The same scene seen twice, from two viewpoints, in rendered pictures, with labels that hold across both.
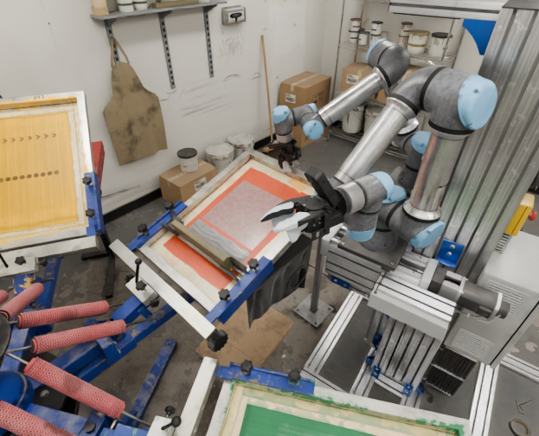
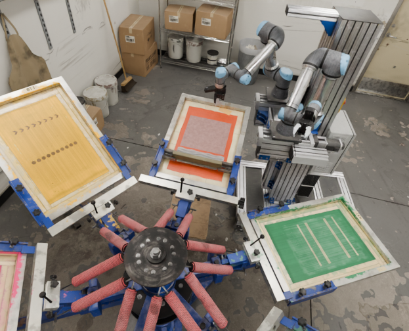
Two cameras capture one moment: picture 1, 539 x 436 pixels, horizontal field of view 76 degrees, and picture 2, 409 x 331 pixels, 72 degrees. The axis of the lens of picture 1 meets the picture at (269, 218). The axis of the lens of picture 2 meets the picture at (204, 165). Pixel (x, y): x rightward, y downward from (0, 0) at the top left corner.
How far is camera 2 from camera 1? 1.12 m
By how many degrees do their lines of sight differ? 26
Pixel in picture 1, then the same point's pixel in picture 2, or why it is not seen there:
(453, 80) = (336, 56)
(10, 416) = (201, 265)
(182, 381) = not seen: hidden behind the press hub
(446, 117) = (334, 71)
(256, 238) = (221, 147)
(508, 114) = not seen: hidden behind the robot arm
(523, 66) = (349, 43)
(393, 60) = (279, 36)
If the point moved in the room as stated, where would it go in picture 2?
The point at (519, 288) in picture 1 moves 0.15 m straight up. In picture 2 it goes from (344, 134) to (353, 119)
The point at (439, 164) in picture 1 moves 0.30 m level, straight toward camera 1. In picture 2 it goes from (327, 90) to (343, 120)
